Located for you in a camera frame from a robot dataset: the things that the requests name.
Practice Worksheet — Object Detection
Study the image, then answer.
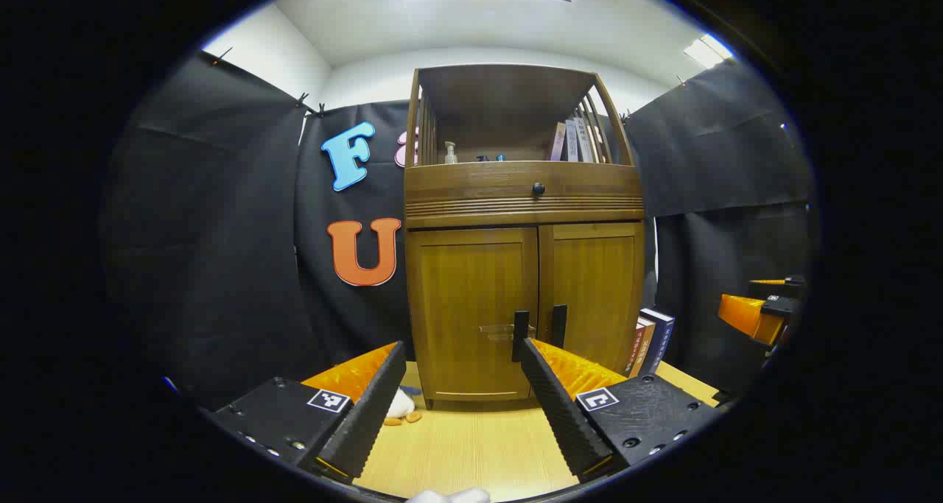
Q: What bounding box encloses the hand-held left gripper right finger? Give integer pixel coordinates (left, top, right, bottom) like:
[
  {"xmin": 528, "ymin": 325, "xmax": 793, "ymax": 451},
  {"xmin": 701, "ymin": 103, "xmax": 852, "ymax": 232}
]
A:
[{"xmin": 519, "ymin": 337, "xmax": 719, "ymax": 484}]

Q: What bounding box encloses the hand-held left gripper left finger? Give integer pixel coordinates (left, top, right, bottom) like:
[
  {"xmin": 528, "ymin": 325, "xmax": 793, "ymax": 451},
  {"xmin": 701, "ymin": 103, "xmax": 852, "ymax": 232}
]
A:
[{"xmin": 206, "ymin": 341, "xmax": 407, "ymax": 485}]

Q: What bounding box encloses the wooden shoe cabinet door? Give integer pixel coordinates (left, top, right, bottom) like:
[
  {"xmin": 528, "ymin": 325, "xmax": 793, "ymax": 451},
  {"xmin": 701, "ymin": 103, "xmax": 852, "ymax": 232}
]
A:
[
  {"xmin": 539, "ymin": 222, "xmax": 645, "ymax": 375},
  {"xmin": 407, "ymin": 228, "xmax": 539, "ymax": 402}
]

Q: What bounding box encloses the wooden double-door shoe cabinet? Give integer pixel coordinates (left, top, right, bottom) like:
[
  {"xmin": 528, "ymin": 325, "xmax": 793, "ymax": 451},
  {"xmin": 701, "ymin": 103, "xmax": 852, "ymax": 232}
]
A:
[{"xmin": 404, "ymin": 63, "xmax": 647, "ymax": 412}]

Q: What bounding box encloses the wooden cabinet drawer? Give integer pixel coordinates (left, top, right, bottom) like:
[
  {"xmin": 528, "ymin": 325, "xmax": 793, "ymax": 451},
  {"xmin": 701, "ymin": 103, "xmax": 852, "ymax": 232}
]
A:
[{"xmin": 405, "ymin": 161, "xmax": 644, "ymax": 228}]

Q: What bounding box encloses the plush penguin toy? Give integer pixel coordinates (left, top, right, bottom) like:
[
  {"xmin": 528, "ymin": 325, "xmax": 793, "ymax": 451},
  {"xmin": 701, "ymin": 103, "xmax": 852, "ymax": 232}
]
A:
[{"xmin": 383, "ymin": 387, "xmax": 424, "ymax": 426}]

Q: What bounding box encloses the blue book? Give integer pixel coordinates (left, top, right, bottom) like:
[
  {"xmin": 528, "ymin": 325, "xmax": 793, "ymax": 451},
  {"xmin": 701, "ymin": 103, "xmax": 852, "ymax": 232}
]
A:
[{"xmin": 637, "ymin": 308, "xmax": 676, "ymax": 376}]

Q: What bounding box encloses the red-brown book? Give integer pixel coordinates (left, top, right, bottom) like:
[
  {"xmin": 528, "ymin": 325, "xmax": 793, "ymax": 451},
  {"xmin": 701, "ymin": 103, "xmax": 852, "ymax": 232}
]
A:
[{"xmin": 625, "ymin": 322, "xmax": 647, "ymax": 377}]

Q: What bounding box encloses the tan book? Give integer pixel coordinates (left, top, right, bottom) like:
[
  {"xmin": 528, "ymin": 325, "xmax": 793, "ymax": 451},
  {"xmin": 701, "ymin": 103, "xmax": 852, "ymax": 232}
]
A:
[{"xmin": 631, "ymin": 316, "xmax": 656, "ymax": 377}]

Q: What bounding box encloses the black backdrop cloth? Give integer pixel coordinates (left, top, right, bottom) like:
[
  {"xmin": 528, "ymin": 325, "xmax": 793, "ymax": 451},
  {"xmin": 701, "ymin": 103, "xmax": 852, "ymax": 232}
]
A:
[{"xmin": 103, "ymin": 50, "xmax": 815, "ymax": 408}]

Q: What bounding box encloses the ceiling light panel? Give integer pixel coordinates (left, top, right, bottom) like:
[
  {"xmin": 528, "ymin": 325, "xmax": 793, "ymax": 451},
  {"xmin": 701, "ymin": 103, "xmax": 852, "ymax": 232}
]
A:
[{"xmin": 684, "ymin": 34, "xmax": 735, "ymax": 69}]

